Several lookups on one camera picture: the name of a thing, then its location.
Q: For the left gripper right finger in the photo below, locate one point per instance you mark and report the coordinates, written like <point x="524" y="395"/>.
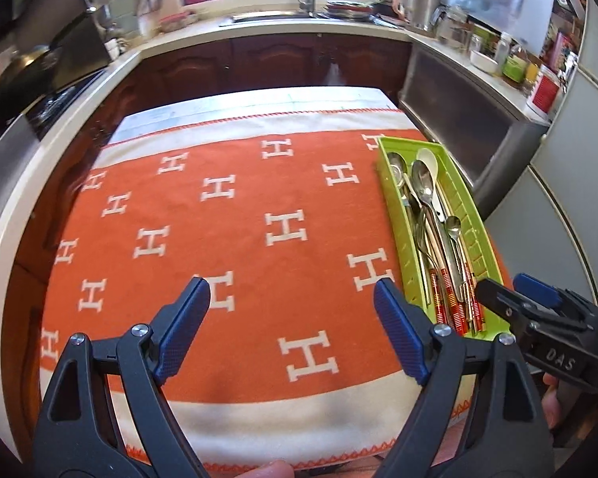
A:
<point x="408" y="329"/>

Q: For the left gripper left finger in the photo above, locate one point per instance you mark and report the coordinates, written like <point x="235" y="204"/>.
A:
<point x="174" y="329"/>

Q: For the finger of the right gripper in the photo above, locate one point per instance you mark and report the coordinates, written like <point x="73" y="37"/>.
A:
<point x="517" y="310"/>
<point x="535" y="283"/>

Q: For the bamboo chopstick red handle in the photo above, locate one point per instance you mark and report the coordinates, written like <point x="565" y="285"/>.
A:
<point x="454" y="305"/>

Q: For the bamboo chopstick red end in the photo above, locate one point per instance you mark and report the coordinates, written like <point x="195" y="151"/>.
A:
<point x="436" y="289"/>

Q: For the tan bamboo chopstick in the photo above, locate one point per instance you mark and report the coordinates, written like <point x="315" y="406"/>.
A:
<point x="464" y="286"/>

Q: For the small steel spoon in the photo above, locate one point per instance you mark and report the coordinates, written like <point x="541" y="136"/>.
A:
<point x="453" y="229"/>

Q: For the large steel spoon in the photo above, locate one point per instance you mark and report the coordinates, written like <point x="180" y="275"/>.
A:
<point x="422" y="183"/>

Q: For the short steel soup spoon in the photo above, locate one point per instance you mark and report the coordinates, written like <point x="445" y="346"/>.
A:
<point x="398" y="169"/>

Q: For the white ceramic soup spoon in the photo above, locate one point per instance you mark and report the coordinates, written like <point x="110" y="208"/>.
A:
<point x="425" y="155"/>

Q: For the right hand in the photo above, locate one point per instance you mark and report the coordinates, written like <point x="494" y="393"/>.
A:
<point x="551" y="406"/>

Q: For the left hand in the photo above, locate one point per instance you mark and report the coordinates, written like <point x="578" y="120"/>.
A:
<point x="276" y="469"/>

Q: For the orange H-pattern blanket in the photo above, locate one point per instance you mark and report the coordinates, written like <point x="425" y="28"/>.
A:
<point x="282" y="213"/>

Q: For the grey metal cabinet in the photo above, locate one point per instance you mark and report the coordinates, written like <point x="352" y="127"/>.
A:
<point x="490" y="141"/>

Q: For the red white canister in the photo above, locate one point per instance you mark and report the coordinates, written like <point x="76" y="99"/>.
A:
<point x="543" y="94"/>

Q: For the green label oil bottle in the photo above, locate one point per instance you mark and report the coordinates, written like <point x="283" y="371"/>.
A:
<point x="516" y="64"/>

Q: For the white bowl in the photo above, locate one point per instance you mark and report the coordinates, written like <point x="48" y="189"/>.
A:
<point x="483" y="62"/>

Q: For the gas stove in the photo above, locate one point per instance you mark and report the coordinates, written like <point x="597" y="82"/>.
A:
<point x="47" y="110"/>

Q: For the dark wood base cabinets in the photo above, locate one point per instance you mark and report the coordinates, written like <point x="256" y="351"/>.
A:
<point x="218" y="67"/>

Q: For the glass pitcher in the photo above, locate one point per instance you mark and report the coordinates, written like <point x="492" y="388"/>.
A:
<point x="452" y="28"/>

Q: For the black frying pan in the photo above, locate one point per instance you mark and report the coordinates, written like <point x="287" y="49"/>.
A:
<point x="30" y="73"/>

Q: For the steel electric kettle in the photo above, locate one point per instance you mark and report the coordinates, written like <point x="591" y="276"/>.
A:
<point x="419" y="15"/>

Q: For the stacked plates by sink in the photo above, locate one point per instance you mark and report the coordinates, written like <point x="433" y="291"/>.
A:
<point x="349" y="10"/>

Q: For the stainless steel sink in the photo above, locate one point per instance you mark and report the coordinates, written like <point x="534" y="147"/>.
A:
<point x="262" y="16"/>

